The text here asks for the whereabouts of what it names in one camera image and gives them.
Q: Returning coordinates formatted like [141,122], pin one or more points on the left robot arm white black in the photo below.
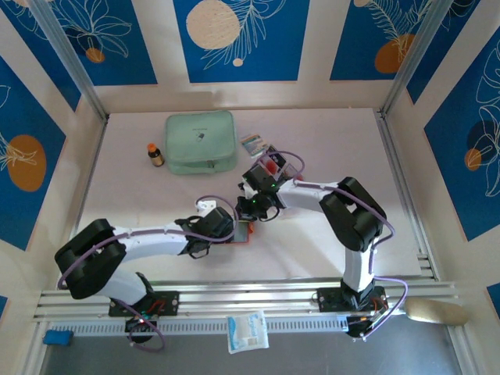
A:
[156,242]

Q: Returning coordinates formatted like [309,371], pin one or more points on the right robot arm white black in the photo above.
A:
[304,197]

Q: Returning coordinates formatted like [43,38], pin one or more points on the black red white credit card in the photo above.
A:
[270,166]
[278,156]
[291,168]

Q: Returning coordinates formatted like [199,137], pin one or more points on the mint green zipper pouch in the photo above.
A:
[201,142]

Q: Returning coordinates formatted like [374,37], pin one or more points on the brown bottle orange cap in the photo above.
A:
[155,156]

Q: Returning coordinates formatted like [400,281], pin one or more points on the white blue plastic packet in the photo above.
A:
[248,332]

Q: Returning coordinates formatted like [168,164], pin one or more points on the small blue object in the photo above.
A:
[58,338]

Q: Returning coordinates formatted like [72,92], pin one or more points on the golden oval object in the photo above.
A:
[437,312]

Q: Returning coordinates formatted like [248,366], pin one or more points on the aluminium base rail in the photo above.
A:
[250,297]

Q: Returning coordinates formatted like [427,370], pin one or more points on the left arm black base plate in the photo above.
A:
[168,302]

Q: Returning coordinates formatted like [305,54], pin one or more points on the aluminium table edge rail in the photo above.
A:
[90,176]
[405,195]

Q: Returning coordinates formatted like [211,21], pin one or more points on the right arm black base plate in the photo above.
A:
[328,300]

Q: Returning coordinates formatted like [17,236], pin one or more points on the aluminium frame post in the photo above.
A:
[416,54]
[68,54]

